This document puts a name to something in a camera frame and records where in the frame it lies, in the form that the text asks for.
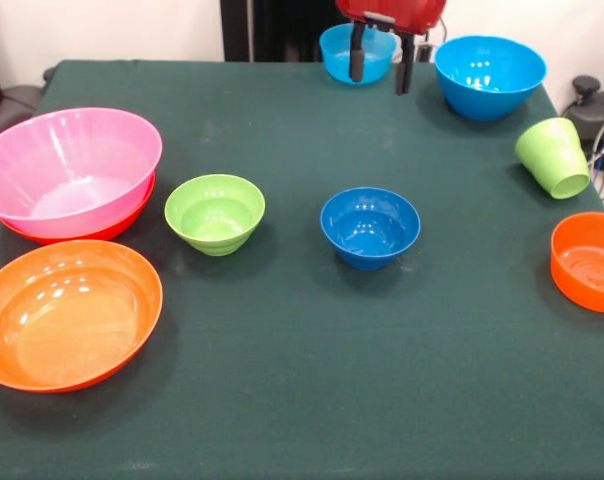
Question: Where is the dark grey floor base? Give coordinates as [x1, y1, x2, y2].
[561, 74, 604, 151]
[0, 67, 58, 144]

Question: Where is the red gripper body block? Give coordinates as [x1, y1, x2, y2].
[335, 0, 448, 36]

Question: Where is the dark blue bowl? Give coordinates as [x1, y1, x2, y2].
[319, 187, 422, 272]

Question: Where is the large orange bowl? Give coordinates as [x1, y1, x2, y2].
[0, 239, 164, 394]
[0, 172, 157, 246]

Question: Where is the green cup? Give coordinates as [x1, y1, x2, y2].
[513, 117, 592, 200]

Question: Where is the small orange bowl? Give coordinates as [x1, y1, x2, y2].
[550, 211, 604, 315]

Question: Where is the dark green tablecloth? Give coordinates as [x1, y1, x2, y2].
[0, 59, 604, 480]

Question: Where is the green bowl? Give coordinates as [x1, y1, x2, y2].
[164, 173, 267, 257]

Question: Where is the small light blue bowl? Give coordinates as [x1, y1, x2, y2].
[318, 23, 398, 85]

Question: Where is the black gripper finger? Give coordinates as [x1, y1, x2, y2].
[348, 21, 368, 84]
[394, 32, 416, 96]

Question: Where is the large light blue bowl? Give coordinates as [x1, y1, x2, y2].
[434, 34, 548, 122]

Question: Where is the large pink bowl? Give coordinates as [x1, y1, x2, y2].
[0, 106, 164, 239]

